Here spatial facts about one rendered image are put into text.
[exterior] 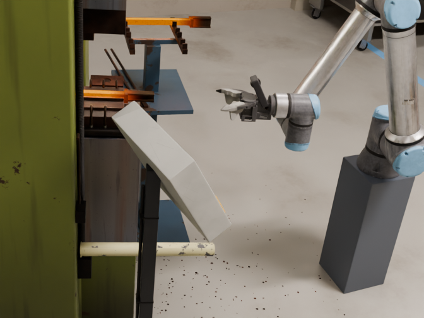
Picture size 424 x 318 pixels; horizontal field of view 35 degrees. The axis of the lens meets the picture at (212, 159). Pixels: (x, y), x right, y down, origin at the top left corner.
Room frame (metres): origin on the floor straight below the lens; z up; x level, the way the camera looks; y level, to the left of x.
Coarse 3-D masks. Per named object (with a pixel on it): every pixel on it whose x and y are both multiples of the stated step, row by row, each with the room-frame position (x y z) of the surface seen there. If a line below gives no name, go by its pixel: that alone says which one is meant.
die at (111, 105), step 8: (88, 88) 2.13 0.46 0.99; (96, 88) 2.13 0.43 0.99; (104, 88) 2.14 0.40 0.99; (112, 88) 2.15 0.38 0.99; (120, 88) 2.15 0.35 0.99; (88, 96) 2.06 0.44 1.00; (88, 104) 2.02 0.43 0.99; (96, 104) 2.02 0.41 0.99; (104, 104) 2.03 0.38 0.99; (112, 104) 2.03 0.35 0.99; (120, 104) 2.04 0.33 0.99; (88, 112) 1.98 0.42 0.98; (96, 112) 1.98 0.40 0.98; (112, 112) 2.00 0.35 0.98; (88, 120) 1.95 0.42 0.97; (96, 120) 1.96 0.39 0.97; (112, 120) 1.96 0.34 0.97
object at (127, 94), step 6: (84, 90) 2.08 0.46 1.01; (90, 90) 2.08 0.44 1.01; (96, 90) 2.09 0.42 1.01; (102, 90) 2.09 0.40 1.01; (108, 90) 2.10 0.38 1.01; (126, 90) 2.10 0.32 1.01; (132, 90) 2.11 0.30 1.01; (96, 96) 2.06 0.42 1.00; (102, 96) 2.07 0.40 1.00; (108, 96) 2.07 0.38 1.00; (114, 96) 2.07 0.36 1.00; (120, 96) 2.08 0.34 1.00; (126, 96) 2.07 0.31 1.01; (132, 96) 2.09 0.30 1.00; (138, 96) 2.10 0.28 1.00; (144, 96) 2.10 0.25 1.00; (150, 96) 2.10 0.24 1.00; (126, 102) 2.07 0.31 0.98
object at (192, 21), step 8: (192, 16) 2.81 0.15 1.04; (200, 16) 2.82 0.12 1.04; (208, 16) 2.83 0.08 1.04; (128, 24) 2.72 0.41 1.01; (136, 24) 2.73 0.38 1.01; (144, 24) 2.74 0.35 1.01; (152, 24) 2.75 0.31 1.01; (160, 24) 2.76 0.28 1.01; (168, 24) 2.77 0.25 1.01; (184, 24) 2.79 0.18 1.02; (192, 24) 2.79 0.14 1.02; (200, 24) 2.81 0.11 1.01; (208, 24) 2.82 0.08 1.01
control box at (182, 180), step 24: (120, 120) 1.61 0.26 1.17; (144, 120) 1.59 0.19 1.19; (144, 144) 1.50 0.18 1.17; (168, 144) 1.47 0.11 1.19; (168, 168) 1.39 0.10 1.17; (192, 168) 1.40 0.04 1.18; (168, 192) 1.54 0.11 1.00; (192, 192) 1.40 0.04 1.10; (192, 216) 1.40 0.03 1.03; (216, 216) 1.45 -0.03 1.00
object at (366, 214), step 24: (336, 192) 2.51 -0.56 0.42; (360, 192) 2.37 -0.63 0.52; (384, 192) 2.36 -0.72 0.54; (408, 192) 2.41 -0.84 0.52; (336, 216) 2.47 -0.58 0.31; (360, 216) 2.34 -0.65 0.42; (384, 216) 2.37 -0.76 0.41; (336, 240) 2.44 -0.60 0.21; (360, 240) 2.33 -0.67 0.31; (384, 240) 2.39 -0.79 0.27; (336, 264) 2.41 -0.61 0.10; (360, 264) 2.35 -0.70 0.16; (384, 264) 2.41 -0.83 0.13; (360, 288) 2.36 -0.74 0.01
